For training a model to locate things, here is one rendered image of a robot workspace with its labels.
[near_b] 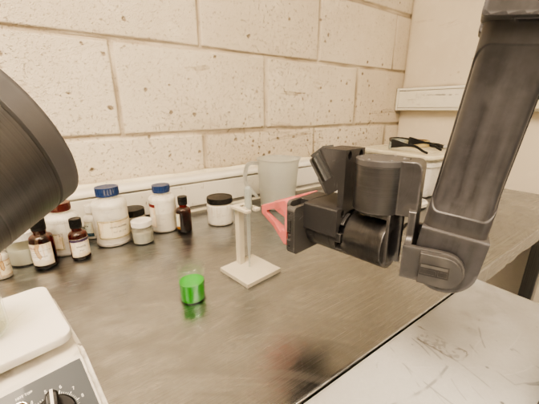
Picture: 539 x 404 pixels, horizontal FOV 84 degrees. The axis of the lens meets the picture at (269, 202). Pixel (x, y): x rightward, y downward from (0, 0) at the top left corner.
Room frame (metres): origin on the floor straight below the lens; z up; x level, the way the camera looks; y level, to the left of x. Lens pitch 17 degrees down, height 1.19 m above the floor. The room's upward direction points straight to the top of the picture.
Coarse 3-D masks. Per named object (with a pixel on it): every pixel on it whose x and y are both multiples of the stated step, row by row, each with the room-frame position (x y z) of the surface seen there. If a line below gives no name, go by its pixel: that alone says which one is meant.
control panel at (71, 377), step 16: (64, 368) 0.22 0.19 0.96; (80, 368) 0.22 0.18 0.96; (32, 384) 0.20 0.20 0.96; (48, 384) 0.20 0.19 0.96; (64, 384) 0.21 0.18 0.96; (80, 384) 0.21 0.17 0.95; (0, 400) 0.18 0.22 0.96; (16, 400) 0.19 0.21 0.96; (32, 400) 0.19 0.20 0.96; (80, 400) 0.20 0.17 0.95; (96, 400) 0.20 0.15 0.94
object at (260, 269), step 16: (240, 208) 0.49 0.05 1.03; (256, 208) 0.49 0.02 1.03; (240, 224) 0.51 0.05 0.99; (240, 240) 0.51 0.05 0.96; (240, 256) 0.51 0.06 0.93; (256, 256) 0.54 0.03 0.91; (224, 272) 0.49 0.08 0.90; (240, 272) 0.48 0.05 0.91; (256, 272) 0.48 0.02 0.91; (272, 272) 0.48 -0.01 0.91
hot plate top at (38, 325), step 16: (16, 304) 0.28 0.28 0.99; (32, 304) 0.28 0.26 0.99; (48, 304) 0.28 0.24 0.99; (16, 320) 0.25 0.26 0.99; (32, 320) 0.25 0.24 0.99; (48, 320) 0.25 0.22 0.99; (64, 320) 0.25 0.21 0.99; (16, 336) 0.23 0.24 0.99; (32, 336) 0.23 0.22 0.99; (48, 336) 0.23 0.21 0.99; (64, 336) 0.23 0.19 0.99; (0, 352) 0.21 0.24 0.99; (16, 352) 0.21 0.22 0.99; (32, 352) 0.21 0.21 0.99; (0, 368) 0.20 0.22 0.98
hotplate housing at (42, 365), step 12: (72, 336) 0.26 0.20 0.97; (60, 348) 0.24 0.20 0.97; (72, 348) 0.24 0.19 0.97; (36, 360) 0.22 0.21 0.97; (48, 360) 0.22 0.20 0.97; (60, 360) 0.22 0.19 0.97; (72, 360) 0.22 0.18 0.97; (84, 360) 0.23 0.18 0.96; (12, 372) 0.21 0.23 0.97; (24, 372) 0.21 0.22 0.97; (36, 372) 0.21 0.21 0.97; (48, 372) 0.21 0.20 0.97; (0, 384) 0.20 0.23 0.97; (12, 384) 0.20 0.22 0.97; (24, 384) 0.20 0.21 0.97; (96, 384) 0.22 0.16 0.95; (0, 396) 0.19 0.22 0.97; (96, 396) 0.20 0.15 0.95
